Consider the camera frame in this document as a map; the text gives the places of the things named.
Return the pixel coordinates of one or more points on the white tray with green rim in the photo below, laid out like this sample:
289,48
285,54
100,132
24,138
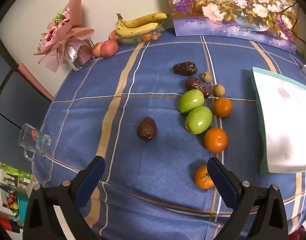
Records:
285,120

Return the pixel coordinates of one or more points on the tan longan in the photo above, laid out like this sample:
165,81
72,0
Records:
206,76
218,90

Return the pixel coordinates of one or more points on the wide dark brown date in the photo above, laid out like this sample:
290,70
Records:
185,68

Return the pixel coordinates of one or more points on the orange peach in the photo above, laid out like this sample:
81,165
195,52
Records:
96,50

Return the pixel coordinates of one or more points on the glass mug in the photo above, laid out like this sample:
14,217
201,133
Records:
34,138

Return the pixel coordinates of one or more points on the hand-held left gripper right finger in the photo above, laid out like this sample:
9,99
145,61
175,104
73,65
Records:
223,180

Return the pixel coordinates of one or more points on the pink wrapped flower bouquet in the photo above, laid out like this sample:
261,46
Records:
60,32

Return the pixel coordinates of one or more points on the orange tangerine with stem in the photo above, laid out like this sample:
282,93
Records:
201,178

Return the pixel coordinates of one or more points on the blue checked tablecloth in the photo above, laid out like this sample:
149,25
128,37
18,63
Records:
155,92

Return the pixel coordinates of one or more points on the glass vase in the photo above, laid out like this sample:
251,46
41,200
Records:
81,55

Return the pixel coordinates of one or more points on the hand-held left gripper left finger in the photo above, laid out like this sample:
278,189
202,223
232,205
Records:
89,180

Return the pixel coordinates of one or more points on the yellow banana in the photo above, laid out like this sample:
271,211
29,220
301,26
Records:
138,29
145,20

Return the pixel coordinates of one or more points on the small orange fruit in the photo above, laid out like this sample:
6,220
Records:
113,35

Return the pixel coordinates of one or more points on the long dark brown date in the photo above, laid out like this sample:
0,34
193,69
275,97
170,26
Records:
196,85

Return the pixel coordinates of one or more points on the flower painting canvas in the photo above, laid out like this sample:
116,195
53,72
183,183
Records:
218,5

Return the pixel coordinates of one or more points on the colourful printed bag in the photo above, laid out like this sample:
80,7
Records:
14,195

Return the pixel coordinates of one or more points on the clear plastic fruit box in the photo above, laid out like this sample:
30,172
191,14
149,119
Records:
133,40

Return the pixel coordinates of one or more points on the red apple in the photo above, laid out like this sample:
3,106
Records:
109,48

